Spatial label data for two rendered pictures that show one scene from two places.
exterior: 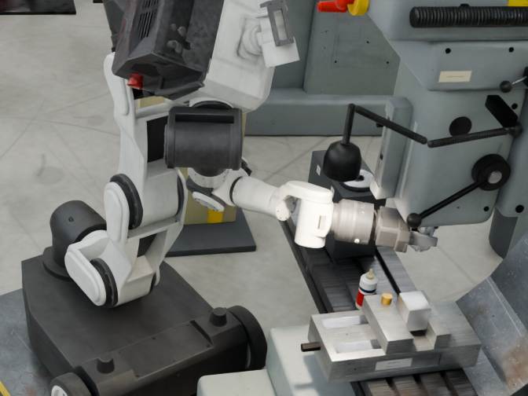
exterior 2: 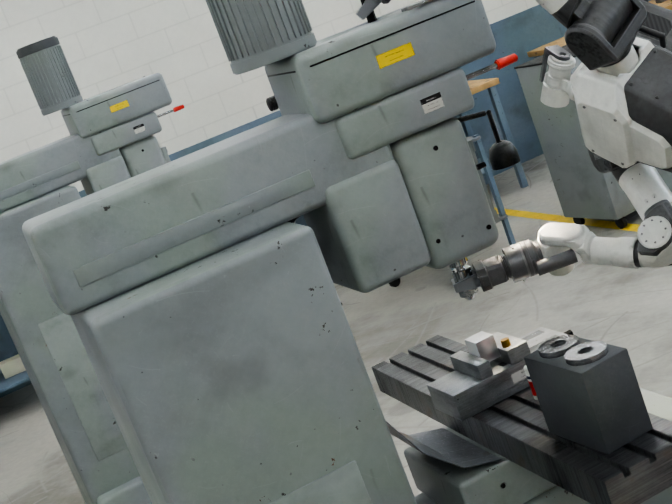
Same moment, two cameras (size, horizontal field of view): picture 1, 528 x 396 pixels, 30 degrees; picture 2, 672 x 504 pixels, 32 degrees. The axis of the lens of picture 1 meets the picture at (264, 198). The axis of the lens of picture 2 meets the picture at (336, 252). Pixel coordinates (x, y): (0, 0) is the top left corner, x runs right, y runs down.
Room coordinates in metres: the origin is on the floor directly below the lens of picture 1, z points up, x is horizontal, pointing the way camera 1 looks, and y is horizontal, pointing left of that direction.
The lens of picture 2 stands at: (4.47, -0.54, 2.01)
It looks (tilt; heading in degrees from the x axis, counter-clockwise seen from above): 12 degrees down; 181
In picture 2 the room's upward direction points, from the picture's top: 21 degrees counter-clockwise
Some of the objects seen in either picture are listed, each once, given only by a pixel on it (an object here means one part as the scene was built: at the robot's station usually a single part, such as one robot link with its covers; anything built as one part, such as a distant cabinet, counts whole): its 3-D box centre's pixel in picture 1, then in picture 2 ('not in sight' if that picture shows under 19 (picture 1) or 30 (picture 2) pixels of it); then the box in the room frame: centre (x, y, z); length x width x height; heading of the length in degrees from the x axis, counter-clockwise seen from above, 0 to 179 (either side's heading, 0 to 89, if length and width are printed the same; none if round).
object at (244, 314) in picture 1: (240, 340); not in sight; (2.13, 0.02, 0.50); 0.20 x 0.05 x 0.20; 41
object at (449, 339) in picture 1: (394, 334); (500, 365); (1.66, -0.32, 0.99); 0.35 x 0.15 x 0.11; 109
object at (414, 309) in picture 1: (412, 311); (482, 347); (1.67, -0.35, 1.05); 0.06 x 0.05 x 0.06; 19
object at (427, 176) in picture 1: (447, 136); (431, 191); (1.71, -0.34, 1.47); 0.21 x 0.19 x 0.32; 18
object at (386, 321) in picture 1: (386, 323); (504, 348); (1.65, -0.30, 1.02); 0.15 x 0.06 x 0.04; 19
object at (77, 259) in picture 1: (113, 267); not in sight; (2.16, 0.40, 0.68); 0.21 x 0.20 x 0.13; 41
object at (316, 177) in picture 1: (343, 199); (585, 389); (2.10, -0.20, 1.03); 0.22 x 0.12 x 0.20; 21
